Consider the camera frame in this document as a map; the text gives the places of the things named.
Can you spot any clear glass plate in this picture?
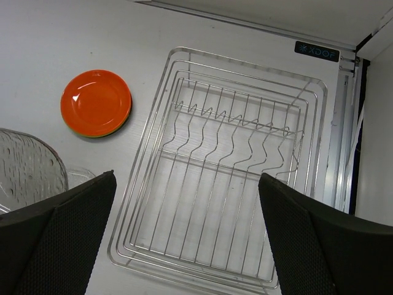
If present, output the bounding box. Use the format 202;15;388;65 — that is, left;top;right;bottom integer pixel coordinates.
66;167;96;189

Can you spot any orange plate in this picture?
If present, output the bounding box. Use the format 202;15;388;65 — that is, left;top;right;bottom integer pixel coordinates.
60;69;133;124

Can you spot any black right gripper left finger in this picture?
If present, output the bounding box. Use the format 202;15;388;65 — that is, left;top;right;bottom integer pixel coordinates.
1;170;117;294

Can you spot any wire dish rack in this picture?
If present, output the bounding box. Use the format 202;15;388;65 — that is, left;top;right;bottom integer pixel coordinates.
107;47;328;294

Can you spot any green plate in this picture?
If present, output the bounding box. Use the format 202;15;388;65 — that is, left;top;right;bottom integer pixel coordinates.
64;119;128;138

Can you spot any smoky grey glass plate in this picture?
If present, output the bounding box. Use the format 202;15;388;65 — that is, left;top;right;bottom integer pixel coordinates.
1;128;69;214

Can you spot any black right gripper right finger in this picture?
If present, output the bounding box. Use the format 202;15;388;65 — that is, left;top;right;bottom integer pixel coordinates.
259;173;392;294

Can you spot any black right logo sticker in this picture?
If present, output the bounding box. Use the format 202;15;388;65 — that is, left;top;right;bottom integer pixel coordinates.
294;41;340;63

